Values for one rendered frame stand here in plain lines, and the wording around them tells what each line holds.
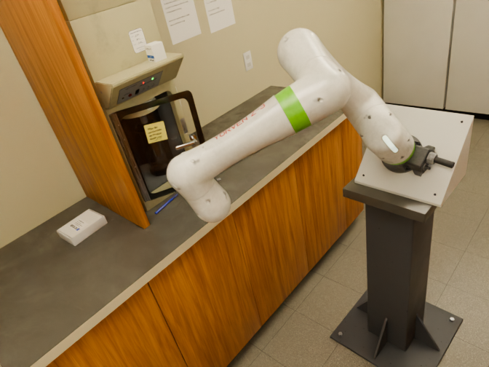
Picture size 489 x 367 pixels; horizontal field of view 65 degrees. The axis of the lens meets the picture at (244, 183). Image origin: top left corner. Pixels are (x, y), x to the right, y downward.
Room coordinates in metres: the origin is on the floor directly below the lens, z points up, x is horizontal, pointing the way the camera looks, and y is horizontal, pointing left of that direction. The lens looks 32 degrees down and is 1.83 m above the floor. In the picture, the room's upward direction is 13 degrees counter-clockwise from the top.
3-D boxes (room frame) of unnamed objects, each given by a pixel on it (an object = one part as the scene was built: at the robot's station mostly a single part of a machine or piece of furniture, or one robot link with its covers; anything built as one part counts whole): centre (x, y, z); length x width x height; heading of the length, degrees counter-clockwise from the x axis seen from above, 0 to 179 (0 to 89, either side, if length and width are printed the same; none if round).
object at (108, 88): (1.42, 0.27, 1.46); 0.32 x 0.11 x 0.10; 131
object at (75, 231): (1.33, 0.70, 0.96); 0.16 x 0.12 x 0.04; 135
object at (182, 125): (1.40, 0.27, 1.19); 0.30 x 0.01 x 0.40; 103
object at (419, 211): (1.19, -0.60, 0.92); 0.32 x 0.32 x 0.04; 39
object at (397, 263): (1.19, -0.60, 0.45); 0.48 x 0.48 x 0.90; 39
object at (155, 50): (1.48, 0.21, 1.54); 0.05 x 0.05 x 0.06; 37
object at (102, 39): (1.56, 0.39, 1.32); 0.32 x 0.25 x 0.77; 131
